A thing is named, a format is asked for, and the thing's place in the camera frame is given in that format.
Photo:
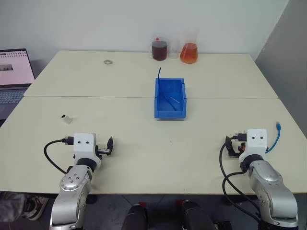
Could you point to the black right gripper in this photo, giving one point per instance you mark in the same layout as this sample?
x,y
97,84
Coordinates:
x,y
240,147

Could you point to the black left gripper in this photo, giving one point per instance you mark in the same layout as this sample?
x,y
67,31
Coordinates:
x,y
98,151

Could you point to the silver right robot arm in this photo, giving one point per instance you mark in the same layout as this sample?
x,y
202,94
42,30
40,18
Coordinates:
x,y
273,191

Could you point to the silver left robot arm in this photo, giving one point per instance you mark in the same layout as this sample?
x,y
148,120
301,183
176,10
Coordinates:
x,y
72,189

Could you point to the small white adapter block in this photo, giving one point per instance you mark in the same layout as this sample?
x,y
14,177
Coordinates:
x,y
67,119

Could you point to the small red block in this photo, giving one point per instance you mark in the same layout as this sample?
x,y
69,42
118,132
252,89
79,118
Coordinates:
x,y
142,203
179,202

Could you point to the blue plastic storage bin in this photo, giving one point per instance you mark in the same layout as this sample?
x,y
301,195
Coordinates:
x,y
160,105

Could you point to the dark rounded shape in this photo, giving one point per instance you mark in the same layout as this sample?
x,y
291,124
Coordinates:
x,y
194,215
138,218

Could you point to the person's sneaker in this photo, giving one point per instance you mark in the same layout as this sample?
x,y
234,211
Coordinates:
x,y
33,206

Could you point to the flask with orange liquid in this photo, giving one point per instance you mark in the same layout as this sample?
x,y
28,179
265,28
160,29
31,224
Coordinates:
x,y
189,54

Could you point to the jar with dark brown liquid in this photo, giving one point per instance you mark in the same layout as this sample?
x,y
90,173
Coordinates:
x,y
159,50

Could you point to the empty clear glass beaker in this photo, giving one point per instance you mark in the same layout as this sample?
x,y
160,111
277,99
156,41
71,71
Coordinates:
x,y
173,51

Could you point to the grey open laptop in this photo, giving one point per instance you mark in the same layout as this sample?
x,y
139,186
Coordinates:
x,y
12,72

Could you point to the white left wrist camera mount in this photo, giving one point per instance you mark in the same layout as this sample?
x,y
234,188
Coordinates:
x,y
84,148

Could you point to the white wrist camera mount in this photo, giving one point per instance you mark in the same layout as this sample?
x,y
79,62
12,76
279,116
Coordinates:
x,y
256,146
84,148

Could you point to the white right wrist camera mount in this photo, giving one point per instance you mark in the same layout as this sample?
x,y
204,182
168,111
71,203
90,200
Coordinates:
x,y
256,146

